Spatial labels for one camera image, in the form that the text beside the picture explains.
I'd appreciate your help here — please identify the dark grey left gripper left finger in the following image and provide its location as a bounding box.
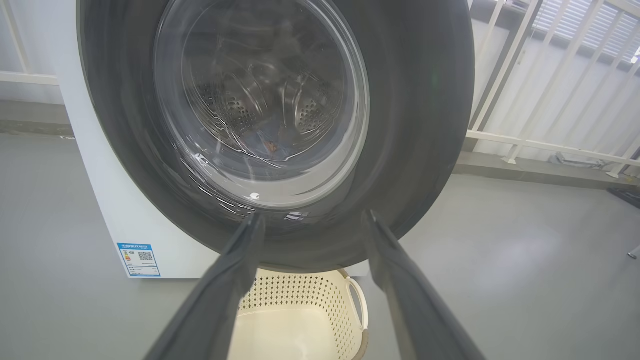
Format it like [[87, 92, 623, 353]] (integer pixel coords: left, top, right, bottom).
[[143, 212, 267, 360]]

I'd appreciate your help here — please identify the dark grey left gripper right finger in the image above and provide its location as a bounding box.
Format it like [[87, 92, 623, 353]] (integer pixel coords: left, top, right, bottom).
[[362, 209, 487, 360]]

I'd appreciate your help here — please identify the blue bear-print garment cream lining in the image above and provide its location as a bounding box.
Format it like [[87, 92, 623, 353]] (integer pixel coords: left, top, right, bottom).
[[250, 131, 296, 160]]

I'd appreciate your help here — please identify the dark grey round washer door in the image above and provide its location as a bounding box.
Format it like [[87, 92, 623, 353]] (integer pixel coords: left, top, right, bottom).
[[76, 0, 476, 274]]

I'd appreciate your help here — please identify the cream perforated laundry basket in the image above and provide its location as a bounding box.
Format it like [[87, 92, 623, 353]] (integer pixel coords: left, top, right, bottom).
[[227, 268, 370, 360]]

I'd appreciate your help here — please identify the white front-load washing machine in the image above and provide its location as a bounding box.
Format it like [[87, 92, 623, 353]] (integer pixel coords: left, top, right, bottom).
[[49, 0, 372, 280]]

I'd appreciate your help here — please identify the blue energy label sticker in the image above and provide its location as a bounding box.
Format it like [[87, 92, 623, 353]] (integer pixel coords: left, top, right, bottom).
[[116, 242, 162, 279]]

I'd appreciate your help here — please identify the stainless steel washer drum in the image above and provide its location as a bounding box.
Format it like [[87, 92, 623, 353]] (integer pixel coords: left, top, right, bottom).
[[192, 70, 346, 153]]

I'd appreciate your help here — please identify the white metal railing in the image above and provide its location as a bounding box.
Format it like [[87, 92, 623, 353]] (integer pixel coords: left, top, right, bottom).
[[0, 0, 62, 87], [464, 0, 640, 180]]

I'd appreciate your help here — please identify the grey flat metal bracket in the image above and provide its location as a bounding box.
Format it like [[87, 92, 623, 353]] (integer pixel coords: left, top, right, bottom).
[[549, 151, 607, 169]]

